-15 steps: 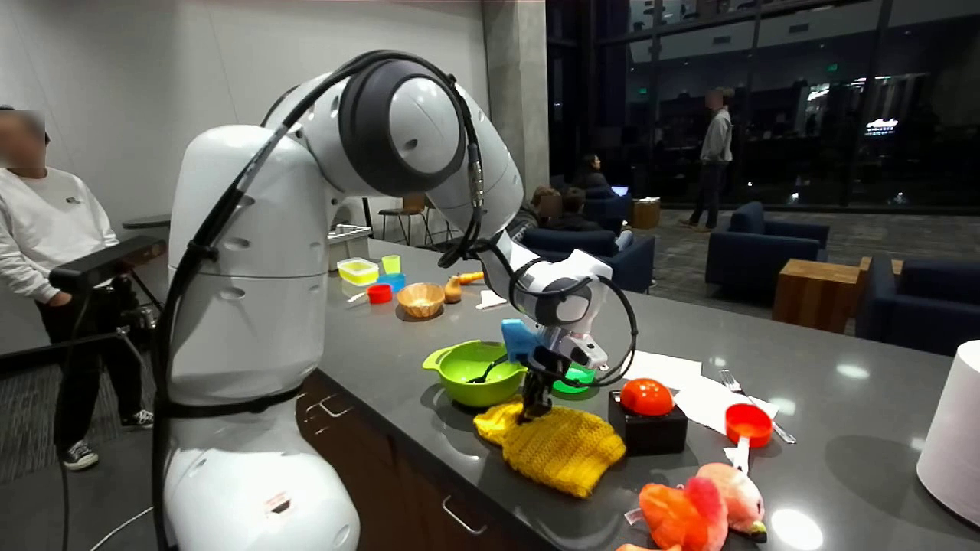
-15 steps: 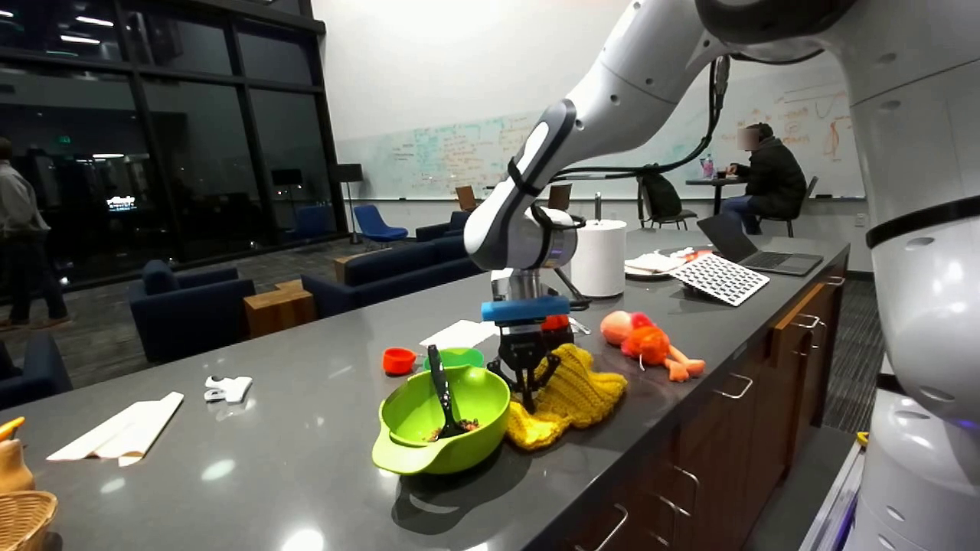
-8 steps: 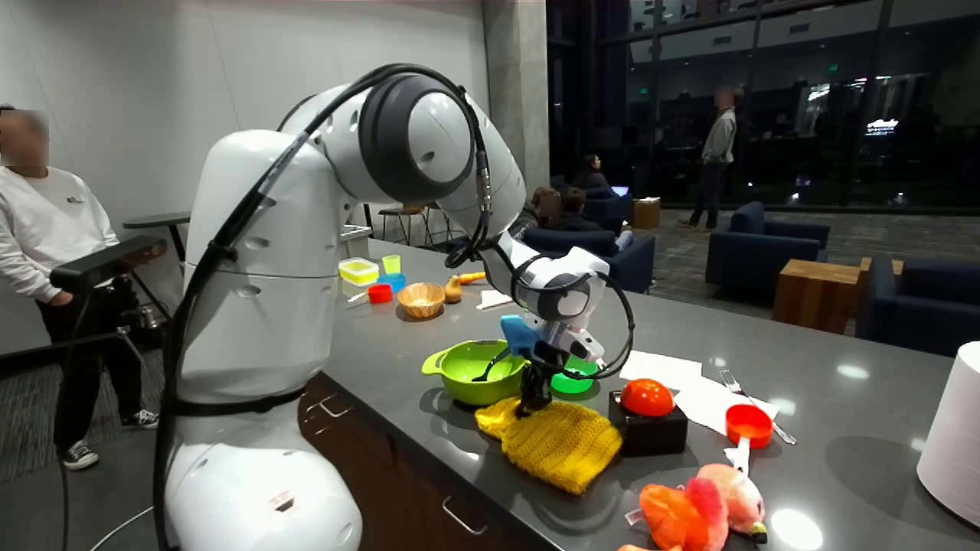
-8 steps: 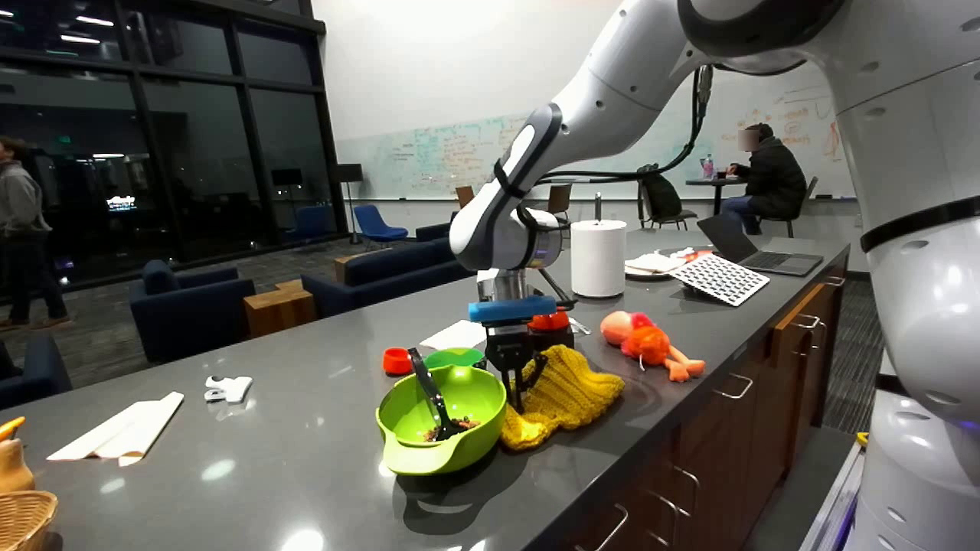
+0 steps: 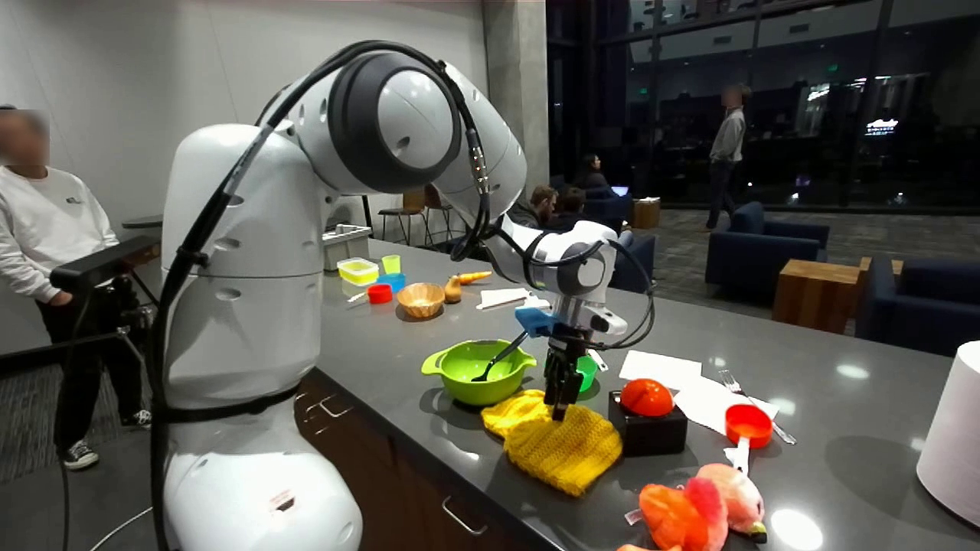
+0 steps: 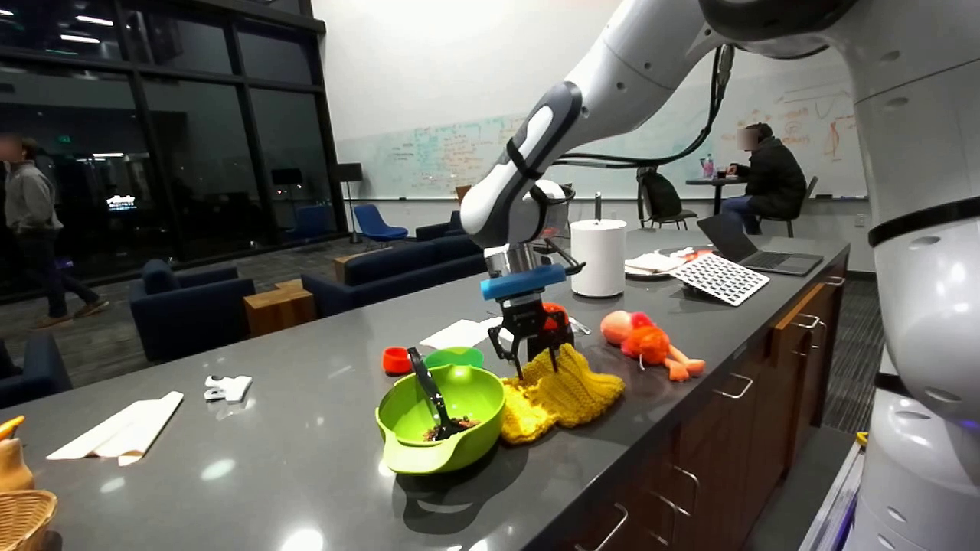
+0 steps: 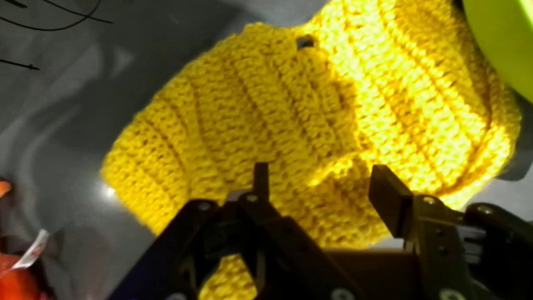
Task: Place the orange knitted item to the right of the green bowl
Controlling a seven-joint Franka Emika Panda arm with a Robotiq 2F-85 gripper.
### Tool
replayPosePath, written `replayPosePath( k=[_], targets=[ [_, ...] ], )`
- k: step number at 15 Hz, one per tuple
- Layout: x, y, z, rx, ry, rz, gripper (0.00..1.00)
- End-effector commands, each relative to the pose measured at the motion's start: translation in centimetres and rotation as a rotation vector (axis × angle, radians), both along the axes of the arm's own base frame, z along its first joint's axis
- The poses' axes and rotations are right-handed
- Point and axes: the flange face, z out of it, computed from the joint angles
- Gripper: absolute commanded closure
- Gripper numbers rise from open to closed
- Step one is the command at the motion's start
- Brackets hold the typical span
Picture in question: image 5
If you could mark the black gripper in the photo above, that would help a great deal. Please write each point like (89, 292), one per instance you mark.
(561, 378)

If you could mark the white paper napkins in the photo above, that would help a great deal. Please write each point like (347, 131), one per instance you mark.
(503, 299)

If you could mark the orange ball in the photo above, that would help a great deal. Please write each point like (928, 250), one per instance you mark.
(648, 398)

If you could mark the yellow plastic container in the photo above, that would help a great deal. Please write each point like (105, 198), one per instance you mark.
(358, 271)

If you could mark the wooden bowl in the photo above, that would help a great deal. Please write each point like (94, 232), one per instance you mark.
(421, 301)

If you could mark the orange pink plush toy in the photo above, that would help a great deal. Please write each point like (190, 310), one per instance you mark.
(702, 511)

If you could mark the red measuring cup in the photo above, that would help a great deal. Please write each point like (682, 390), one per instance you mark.
(747, 428)

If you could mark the metal tray container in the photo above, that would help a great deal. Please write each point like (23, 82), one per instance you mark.
(345, 240)

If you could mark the small green cup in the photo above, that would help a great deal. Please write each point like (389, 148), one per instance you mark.
(587, 370)

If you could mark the yellow knitted hat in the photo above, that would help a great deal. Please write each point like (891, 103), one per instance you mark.
(570, 453)

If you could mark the white paper sheet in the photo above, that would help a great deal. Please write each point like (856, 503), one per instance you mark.
(702, 398)

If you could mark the white cylinder container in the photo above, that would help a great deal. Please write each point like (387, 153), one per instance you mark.
(952, 453)

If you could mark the standing person grey shirt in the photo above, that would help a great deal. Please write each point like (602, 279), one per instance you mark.
(728, 151)

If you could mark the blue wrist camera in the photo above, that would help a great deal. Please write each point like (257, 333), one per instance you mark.
(536, 321)

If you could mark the blue armchair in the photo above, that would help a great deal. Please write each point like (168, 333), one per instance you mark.
(747, 255)

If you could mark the black box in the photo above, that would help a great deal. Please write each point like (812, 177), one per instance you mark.
(651, 437)

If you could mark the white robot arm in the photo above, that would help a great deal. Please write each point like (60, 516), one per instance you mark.
(244, 262)

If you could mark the wooden side table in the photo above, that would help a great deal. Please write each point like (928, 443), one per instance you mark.
(819, 294)

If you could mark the black spoon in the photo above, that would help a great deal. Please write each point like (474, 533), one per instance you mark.
(508, 352)

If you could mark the green bowl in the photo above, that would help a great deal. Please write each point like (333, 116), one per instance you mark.
(468, 358)

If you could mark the small red cup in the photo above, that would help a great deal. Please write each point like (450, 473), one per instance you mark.
(380, 294)

